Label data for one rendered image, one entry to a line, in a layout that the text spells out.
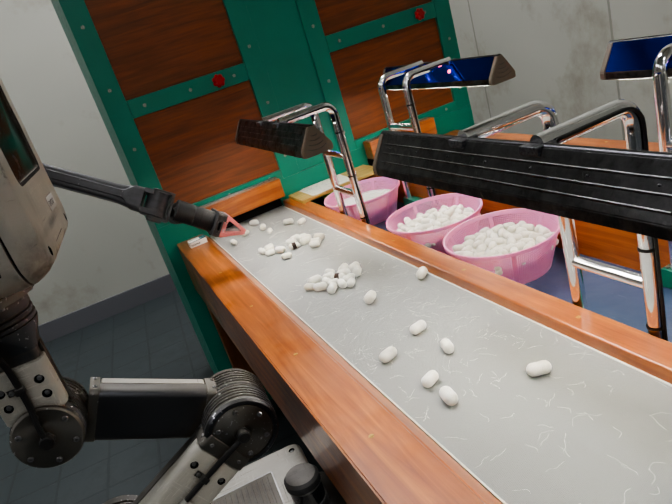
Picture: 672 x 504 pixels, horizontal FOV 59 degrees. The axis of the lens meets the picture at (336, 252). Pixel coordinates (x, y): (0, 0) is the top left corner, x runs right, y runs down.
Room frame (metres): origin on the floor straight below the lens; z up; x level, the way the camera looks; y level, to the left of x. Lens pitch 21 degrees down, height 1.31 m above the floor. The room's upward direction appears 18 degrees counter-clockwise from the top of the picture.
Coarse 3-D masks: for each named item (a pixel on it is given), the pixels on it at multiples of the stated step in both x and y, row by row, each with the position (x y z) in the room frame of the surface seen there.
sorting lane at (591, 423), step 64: (256, 256) 1.69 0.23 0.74; (320, 256) 1.53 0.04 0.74; (384, 256) 1.39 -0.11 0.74; (320, 320) 1.15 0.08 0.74; (384, 320) 1.06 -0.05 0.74; (448, 320) 0.99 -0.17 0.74; (512, 320) 0.92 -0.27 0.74; (384, 384) 0.85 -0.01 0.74; (448, 384) 0.79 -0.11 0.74; (512, 384) 0.74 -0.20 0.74; (576, 384) 0.70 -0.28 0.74; (640, 384) 0.66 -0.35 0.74; (448, 448) 0.65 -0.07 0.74; (512, 448) 0.62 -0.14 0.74; (576, 448) 0.58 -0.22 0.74; (640, 448) 0.55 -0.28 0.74
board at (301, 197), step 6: (354, 168) 2.24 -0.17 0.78; (360, 168) 2.21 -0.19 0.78; (366, 168) 2.18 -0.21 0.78; (372, 168) 2.15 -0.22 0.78; (342, 174) 2.20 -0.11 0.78; (360, 174) 2.12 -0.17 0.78; (366, 174) 2.10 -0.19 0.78; (372, 174) 2.10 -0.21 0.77; (342, 186) 2.06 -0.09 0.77; (300, 192) 2.14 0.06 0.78; (324, 192) 2.04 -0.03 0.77; (330, 192) 2.05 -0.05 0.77; (294, 198) 2.09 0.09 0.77; (300, 198) 2.05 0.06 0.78; (306, 198) 2.03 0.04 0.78; (312, 198) 2.02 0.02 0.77
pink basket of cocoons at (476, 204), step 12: (408, 204) 1.64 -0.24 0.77; (420, 204) 1.64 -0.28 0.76; (444, 204) 1.62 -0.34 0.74; (456, 204) 1.59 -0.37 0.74; (468, 204) 1.56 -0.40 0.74; (480, 204) 1.46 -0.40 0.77; (396, 216) 1.60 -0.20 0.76; (468, 216) 1.40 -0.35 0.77; (396, 228) 1.57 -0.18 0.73; (444, 228) 1.38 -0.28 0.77; (420, 240) 1.42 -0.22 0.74; (432, 240) 1.40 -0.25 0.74; (444, 252) 1.41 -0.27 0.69
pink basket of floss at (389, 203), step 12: (372, 180) 2.04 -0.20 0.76; (396, 180) 1.94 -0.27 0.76; (396, 192) 1.87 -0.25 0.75; (324, 204) 1.92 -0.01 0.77; (336, 204) 2.00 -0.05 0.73; (372, 204) 1.81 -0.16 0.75; (384, 204) 1.82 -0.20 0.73; (396, 204) 1.88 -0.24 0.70; (372, 216) 1.82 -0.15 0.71; (384, 216) 1.83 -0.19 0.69
